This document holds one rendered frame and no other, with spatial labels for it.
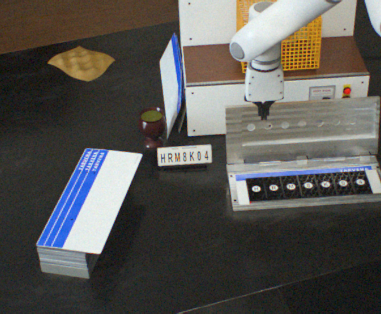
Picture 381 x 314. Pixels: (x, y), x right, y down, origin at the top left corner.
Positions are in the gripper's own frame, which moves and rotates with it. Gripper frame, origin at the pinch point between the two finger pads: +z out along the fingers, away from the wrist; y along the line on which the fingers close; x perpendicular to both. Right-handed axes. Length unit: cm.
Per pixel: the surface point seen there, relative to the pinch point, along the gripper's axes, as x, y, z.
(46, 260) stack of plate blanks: -31, -59, 20
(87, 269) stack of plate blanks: -34, -49, 21
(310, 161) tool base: 4.1, 14.7, 22.3
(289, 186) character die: -7.7, 6.7, 21.0
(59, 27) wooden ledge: 96, -66, 24
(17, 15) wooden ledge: 108, -83, 24
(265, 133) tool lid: 6.2, 1.5, 12.2
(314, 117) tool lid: 7.2, 15.6, 8.5
